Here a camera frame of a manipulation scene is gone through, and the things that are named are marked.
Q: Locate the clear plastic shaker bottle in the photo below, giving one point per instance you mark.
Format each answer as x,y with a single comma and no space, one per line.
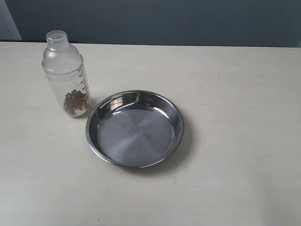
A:
63,66

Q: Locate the round stainless steel tray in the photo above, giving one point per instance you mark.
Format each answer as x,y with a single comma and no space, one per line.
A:
135,129

